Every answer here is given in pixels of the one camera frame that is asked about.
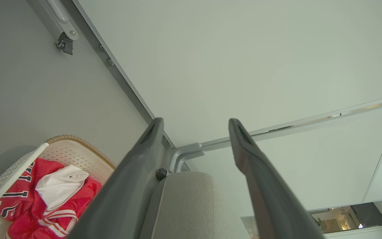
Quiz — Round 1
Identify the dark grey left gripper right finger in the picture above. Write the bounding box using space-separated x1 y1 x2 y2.
228 118 325 239

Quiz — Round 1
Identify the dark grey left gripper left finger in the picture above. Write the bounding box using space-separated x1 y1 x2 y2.
67 118 164 239

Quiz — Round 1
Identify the red and white jersey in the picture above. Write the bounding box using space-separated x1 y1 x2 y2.
0 158 102 239

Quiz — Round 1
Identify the grey fabric sofa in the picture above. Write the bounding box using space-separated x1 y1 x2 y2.
140 171 244 239

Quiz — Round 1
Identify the cream perforated laundry basket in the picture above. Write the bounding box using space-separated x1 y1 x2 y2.
0 135 117 239

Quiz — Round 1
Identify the dark stand leg caster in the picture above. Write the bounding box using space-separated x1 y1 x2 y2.
56 32 74 55

